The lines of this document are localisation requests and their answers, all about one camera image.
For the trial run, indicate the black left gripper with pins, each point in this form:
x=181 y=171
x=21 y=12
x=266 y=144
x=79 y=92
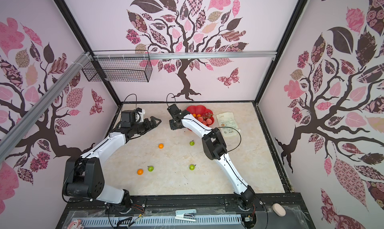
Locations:
x=149 y=126

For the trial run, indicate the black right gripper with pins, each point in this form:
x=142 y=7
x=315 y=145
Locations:
x=172 y=125

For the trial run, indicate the purple fake grape bunch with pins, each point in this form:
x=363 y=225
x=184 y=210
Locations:
x=207 y=115

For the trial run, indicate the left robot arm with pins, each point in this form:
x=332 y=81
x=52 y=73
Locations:
x=84 y=178

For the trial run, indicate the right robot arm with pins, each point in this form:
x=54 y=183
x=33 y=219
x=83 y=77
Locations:
x=215 y=149

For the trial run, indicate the red flower fruit bowl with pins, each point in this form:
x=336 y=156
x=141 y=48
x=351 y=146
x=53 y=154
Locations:
x=200 y=109

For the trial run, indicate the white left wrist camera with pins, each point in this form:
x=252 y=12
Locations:
x=140 y=115

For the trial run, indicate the black wire basket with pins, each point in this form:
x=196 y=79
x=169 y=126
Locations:
x=119 y=66

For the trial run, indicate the white slotted cable duct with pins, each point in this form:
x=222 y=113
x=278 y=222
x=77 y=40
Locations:
x=152 y=222

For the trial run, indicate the aluminium frame rail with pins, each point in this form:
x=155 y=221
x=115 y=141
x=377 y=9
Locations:
x=13 y=137

